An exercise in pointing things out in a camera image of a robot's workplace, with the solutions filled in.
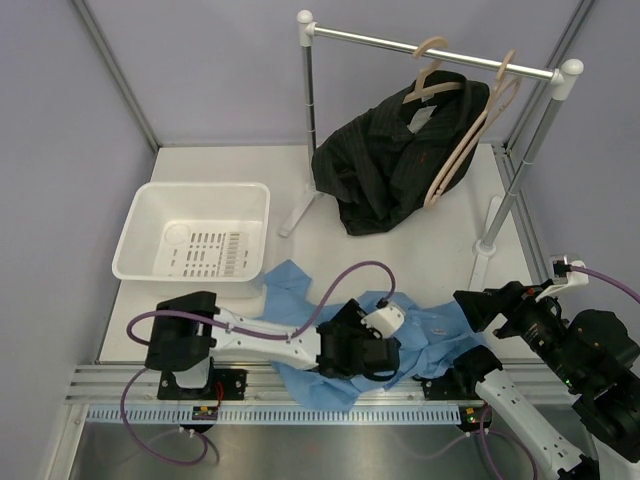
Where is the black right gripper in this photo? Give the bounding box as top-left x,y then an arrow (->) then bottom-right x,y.
453,276 -> 587,388

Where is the light blue shirt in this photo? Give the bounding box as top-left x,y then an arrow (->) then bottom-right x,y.
262,260 -> 486,411

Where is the beige plastic hanger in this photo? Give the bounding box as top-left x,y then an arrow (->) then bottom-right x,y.
423,49 -> 522,209

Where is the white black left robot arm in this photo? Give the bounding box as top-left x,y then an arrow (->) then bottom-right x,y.
144,291 -> 405,399

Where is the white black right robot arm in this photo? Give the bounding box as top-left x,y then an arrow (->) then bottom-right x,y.
452,281 -> 639,479

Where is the dark striped shirt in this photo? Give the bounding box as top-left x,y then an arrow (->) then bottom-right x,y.
312,70 -> 489,236

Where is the beige hanger with dark shirt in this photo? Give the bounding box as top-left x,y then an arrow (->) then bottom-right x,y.
399,35 -> 469,105

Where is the silver clothes rack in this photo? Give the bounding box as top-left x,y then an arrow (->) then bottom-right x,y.
296,9 -> 584,291

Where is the white plastic bin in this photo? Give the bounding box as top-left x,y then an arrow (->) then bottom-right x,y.
112,182 -> 270,299

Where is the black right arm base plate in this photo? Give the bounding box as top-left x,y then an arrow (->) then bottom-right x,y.
420,377 -> 477,401

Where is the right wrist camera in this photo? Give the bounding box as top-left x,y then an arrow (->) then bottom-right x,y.
535,253 -> 589,302

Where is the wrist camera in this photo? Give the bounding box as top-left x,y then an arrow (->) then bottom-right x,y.
535,253 -> 589,302
361,298 -> 405,339

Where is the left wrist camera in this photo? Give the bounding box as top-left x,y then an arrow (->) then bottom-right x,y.
361,298 -> 405,339

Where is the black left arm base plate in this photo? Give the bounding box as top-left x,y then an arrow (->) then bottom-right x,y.
157,367 -> 247,401

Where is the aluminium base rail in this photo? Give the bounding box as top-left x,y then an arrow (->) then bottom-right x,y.
64,362 -> 576,406

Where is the white slotted cable duct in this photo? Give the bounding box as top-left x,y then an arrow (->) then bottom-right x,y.
87,404 -> 462,425

